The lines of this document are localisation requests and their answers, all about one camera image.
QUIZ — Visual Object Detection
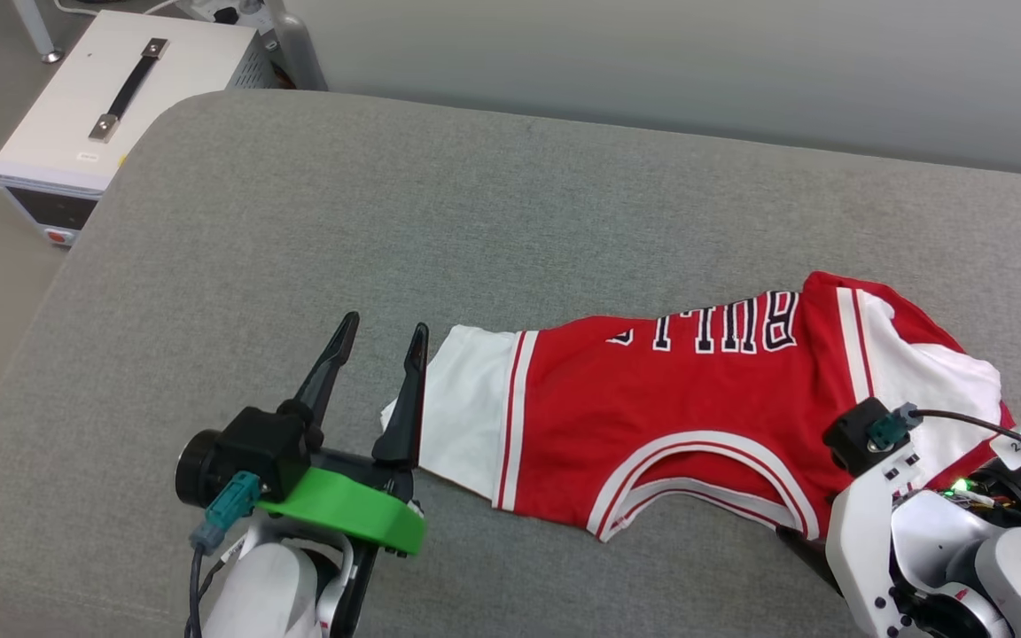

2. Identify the grey metal frame post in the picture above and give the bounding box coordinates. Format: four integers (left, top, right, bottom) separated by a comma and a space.
261, 0, 331, 92

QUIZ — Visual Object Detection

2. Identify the black strap handle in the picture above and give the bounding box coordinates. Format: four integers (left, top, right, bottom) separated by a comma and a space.
89, 37, 169, 144

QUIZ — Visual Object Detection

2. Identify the white box appliance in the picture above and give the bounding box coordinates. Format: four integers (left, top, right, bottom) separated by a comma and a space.
0, 10, 278, 248

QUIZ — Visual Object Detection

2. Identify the white power strip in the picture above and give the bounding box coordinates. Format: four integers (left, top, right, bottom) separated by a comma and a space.
184, 0, 265, 27

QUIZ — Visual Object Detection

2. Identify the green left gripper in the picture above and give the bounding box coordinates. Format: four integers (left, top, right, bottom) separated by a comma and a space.
175, 310, 431, 558

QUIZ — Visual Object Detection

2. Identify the red and white basketball jersey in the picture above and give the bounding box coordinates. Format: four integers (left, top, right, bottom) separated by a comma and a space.
380, 270, 1021, 544

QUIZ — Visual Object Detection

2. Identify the white paper cable label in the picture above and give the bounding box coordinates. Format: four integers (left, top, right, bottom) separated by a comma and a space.
989, 426, 1021, 471

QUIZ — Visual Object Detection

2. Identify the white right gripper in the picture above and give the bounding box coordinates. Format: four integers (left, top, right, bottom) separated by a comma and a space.
775, 441, 1021, 638

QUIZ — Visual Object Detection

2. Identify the thin grey table leg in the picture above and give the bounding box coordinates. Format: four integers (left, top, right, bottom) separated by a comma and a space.
12, 0, 66, 65

